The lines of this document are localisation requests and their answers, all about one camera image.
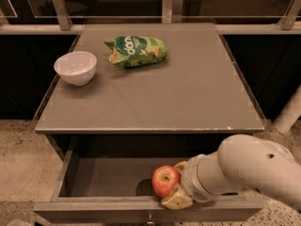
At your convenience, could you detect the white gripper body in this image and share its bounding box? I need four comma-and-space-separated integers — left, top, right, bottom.
181, 154, 211, 203

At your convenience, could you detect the red apple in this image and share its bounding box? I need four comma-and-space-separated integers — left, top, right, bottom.
151, 165, 181, 199

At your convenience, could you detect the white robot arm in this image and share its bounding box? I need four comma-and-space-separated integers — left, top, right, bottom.
161, 135, 301, 212

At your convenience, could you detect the metal drawer knob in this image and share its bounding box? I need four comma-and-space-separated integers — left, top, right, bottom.
146, 213, 155, 226

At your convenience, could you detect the open grey top drawer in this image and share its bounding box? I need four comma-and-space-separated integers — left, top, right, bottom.
34, 151, 262, 224

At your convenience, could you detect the grey cabinet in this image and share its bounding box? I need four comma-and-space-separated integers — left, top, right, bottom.
36, 23, 264, 153

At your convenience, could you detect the green snack bag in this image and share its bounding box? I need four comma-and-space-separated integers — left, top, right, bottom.
104, 36, 167, 68

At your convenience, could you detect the white ceramic bowl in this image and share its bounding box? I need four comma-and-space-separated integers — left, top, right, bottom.
54, 51, 97, 86

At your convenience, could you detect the white table leg post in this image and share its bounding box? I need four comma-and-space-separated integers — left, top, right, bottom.
274, 85, 301, 134

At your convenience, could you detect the middle metal railing bracket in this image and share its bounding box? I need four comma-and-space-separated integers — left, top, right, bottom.
161, 0, 183, 24

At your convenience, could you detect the metal railing bracket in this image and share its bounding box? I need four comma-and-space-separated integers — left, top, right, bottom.
161, 0, 183, 24
52, 0, 72, 31
278, 0, 301, 30

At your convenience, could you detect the right metal railing bracket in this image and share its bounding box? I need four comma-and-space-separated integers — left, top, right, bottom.
278, 0, 301, 30

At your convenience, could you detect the left metal railing bracket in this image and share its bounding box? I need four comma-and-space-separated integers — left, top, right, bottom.
52, 0, 72, 31

